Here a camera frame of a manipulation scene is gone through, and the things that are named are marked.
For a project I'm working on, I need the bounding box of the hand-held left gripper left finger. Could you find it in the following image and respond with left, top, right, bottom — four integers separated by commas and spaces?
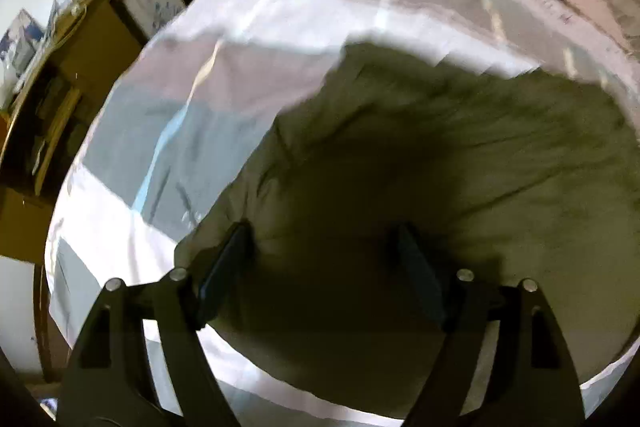
55, 220, 237, 427

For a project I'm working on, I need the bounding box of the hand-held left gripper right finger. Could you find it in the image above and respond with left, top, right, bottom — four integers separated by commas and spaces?
397, 223, 587, 427

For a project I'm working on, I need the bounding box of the olive green hooded puffer jacket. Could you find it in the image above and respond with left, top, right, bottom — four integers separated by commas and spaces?
174, 39, 637, 421

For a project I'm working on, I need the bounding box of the bed with printed duvet cover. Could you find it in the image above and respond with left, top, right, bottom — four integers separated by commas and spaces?
44, 0, 640, 427

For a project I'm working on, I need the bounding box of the wooden cabinet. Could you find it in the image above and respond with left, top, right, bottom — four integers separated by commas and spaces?
0, 0, 147, 260

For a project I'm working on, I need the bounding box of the framed picture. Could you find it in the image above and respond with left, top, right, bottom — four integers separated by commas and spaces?
0, 8, 47, 110

